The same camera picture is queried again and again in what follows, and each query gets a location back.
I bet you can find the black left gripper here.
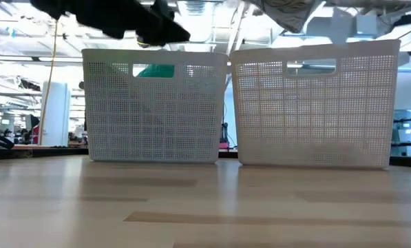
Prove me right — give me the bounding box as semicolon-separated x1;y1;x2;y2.
29;0;191;48

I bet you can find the teal cloth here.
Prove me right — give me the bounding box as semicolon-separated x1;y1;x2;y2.
132;64;176;79

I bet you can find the heathered blue-grey cloth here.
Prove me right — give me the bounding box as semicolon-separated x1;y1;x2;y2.
248;0;327;34

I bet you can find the white perforated plastic basket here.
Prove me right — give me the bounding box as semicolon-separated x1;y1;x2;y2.
81;48;229;165
229;39;401;169

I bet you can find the white cabinet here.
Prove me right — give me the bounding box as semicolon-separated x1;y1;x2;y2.
41;81;71;147

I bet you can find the grey ceiling air unit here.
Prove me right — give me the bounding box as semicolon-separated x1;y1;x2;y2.
328;8;378;39

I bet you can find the cluttered workstation desk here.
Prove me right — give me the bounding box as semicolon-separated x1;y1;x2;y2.
391;109;411;158

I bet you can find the yellow hanging cord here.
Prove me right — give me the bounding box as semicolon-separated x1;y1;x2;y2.
38;20;59;146

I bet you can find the black cable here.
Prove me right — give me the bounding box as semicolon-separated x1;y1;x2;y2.
0;130;16;149

